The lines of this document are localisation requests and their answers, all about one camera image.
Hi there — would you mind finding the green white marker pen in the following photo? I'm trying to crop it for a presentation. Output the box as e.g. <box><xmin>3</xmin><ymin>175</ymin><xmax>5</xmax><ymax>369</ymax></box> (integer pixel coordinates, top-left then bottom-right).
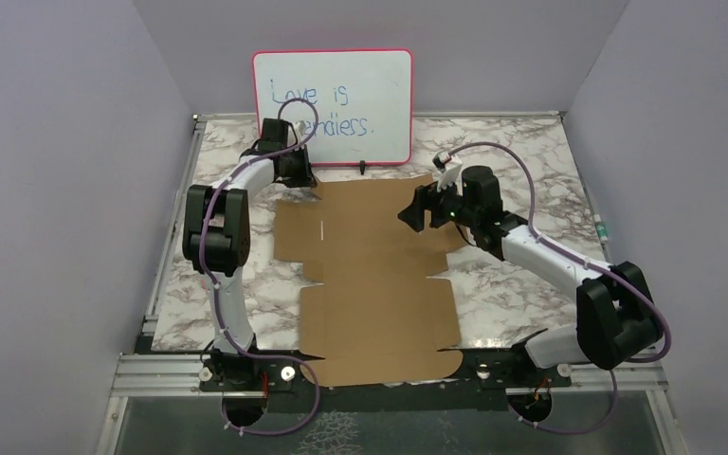
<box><xmin>593</xmin><ymin>213</ymin><xmax>609</xmax><ymax>244</ymax></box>

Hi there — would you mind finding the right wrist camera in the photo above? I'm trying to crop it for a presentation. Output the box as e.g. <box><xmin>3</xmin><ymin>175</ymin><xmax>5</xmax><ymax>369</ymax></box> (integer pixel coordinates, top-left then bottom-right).
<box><xmin>432</xmin><ymin>152</ymin><xmax>463</xmax><ymax>192</ymax></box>

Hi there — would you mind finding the pink framed whiteboard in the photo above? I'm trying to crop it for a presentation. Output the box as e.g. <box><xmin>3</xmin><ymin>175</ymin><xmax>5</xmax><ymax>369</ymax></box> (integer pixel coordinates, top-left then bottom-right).
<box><xmin>252</xmin><ymin>48</ymin><xmax>413</xmax><ymax>166</ymax></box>

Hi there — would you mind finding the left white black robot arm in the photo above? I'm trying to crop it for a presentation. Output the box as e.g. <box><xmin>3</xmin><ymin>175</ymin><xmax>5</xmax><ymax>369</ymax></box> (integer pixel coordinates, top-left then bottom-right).
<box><xmin>182</xmin><ymin>118</ymin><xmax>318</xmax><ymax>390</ymax></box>

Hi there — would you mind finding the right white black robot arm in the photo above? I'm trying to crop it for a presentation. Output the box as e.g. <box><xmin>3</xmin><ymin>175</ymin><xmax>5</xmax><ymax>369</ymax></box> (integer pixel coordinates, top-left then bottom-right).
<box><xmin>397</xmin><ymin>166</ymin><xmax>665</xmax><ymax>386</ymax></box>

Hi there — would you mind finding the aluminium front rail frame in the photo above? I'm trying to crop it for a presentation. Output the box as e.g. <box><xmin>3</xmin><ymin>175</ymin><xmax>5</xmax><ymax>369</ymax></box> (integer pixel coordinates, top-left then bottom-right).
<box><xmin>96</xmin><ymin>354</ymin><xmax>688</xmax><ymax>454</ymax></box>

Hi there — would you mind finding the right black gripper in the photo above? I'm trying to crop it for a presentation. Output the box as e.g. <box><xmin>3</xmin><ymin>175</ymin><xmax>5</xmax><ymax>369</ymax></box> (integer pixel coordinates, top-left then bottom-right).
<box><xmin>397</xmin><ymin>173</ymin><xmax>479</xmax><ymax>232</ymax></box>

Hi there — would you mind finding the brown cardboard box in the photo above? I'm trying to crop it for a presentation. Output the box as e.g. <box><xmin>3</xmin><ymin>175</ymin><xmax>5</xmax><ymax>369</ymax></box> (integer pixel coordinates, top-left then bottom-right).
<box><xmin>273</xmin><ymin>174</ymin><xmax>464</xmax><ymax>387</ymax></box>

